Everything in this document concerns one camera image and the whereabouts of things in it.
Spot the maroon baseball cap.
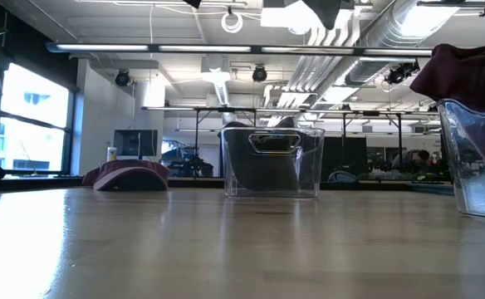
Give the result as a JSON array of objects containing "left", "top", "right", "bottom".
[
  {"left": 82, "top": 159, "right": 170, "bottom": 192},
  {"left": 409, "top": 43, "right": 485, "bottom": 167}
]

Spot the long ceiling light bar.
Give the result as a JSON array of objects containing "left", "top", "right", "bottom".
[{"left": 46, "top": 41, "right": 434, "bottom": 58}]

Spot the black ceiling light cluster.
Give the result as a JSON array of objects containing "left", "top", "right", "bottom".
[{"left": 385, "top": 60, "right": 421, "bottom": 86}]

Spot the black computer monitor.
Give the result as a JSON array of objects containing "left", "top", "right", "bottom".
[{"left": 113, "top": 129, "right": 159, "bottom": 161}]

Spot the clear plastic bin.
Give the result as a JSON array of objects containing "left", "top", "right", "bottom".
[
  {"left": 220, "top": 126, "right": 326, "bottom": 199},
  {"left": 436, "top": 98, "right": 485, "bottom": 221}
]

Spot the person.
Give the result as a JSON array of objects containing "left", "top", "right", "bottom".
[{"left": 391, "top": 149, "right": 431, "bottom": 169}]

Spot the white cable coil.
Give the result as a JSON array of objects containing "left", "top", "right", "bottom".
[{"left": 220, "top": 11, "right": 244, "bottom": 34}]

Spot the silver ventilation duct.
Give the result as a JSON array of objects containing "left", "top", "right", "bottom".
[{"left": 344, "top": 0, "right": 462, "bottom": 86}]

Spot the black aluminium table frame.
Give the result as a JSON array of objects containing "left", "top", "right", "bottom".
[{"left": 0, "top": 175, "right": 455, "bottom": 195}]

